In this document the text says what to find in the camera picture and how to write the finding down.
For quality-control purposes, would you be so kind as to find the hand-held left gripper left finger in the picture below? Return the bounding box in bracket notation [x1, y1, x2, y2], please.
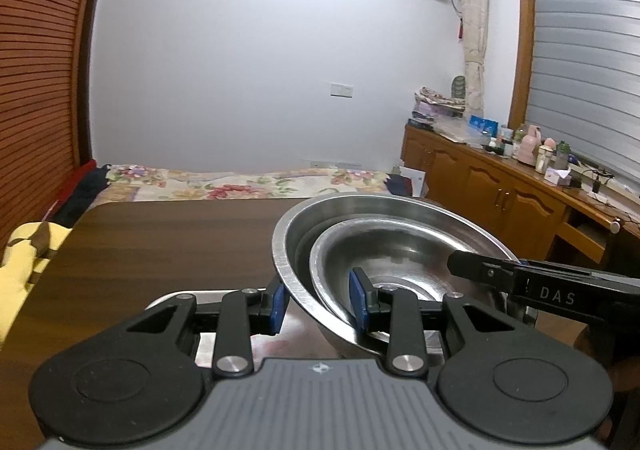
[59, 280, 289, 380]

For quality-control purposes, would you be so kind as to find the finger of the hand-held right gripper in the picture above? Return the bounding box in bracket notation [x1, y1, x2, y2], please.
[447, 249, 521, 294]

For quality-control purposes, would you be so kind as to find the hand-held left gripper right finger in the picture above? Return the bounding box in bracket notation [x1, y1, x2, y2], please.
[349, 267, 582, 377]

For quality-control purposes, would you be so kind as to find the white floral square plate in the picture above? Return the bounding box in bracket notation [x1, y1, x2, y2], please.
[145, 287, 448, 370]

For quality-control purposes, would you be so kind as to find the small stainless steel bowl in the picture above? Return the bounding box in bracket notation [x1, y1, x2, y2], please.
[309, 215, 513, 346]

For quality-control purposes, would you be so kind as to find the large stainless steel bowl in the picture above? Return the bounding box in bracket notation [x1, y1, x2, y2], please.
[272, 193, 523, 361]

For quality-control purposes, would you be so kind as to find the open wooden drawer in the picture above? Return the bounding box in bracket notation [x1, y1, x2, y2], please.
[554, 219, 610, 265]

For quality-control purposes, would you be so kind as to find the wooden sideboard cabinet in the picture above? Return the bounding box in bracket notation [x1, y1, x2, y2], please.
[402, 124, 640, 276]

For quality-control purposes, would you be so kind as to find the white paper box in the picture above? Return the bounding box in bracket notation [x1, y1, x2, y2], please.
[400, 166, 428, 198]

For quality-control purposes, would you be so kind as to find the navy blue blanket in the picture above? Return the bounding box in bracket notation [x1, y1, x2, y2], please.
[386, 173, 415, 197]

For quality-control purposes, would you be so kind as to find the group of small bottles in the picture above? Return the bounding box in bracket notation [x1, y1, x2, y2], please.
[481, 124, 521, 158]

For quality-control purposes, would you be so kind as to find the beige bottle with pink cap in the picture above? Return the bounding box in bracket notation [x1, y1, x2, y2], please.
[535, 137, 556, 174]

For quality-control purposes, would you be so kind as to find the pink jug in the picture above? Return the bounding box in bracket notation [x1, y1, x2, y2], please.
[519, 124, 543, 163]

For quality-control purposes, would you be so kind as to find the clear plastic bag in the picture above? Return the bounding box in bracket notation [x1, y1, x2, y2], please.
[437, 117, 476, 143]

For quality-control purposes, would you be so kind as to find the blue box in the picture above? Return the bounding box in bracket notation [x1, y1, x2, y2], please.
[469, 115, 501, 136]

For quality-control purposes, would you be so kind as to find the pile of folded cloths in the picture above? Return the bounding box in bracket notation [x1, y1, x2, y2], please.
[412, 87, 468, 126]

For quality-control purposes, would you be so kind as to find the grey window blind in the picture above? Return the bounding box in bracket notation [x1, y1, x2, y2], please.
[525, 0, 640, 191]

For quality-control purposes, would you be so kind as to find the black cloth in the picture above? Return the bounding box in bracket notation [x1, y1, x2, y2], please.
[52, 165, 110, 227]

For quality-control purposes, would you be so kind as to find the cream patterned curtain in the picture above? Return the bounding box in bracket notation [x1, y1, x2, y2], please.
[457, 0, 488, 118]

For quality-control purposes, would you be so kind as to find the red cloth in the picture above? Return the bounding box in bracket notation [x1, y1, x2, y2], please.
[44, 159, 98, 221]

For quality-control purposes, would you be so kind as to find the wooden louvered wardrobe door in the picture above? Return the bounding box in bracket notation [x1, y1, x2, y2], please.
[0, 0, 113, 251]

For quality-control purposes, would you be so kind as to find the black charger cable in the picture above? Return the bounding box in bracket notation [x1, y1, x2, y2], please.
[570, 167, 617, 201]

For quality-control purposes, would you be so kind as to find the wooden window frame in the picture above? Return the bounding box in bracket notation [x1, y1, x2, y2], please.
[507, 0, 538, 131]

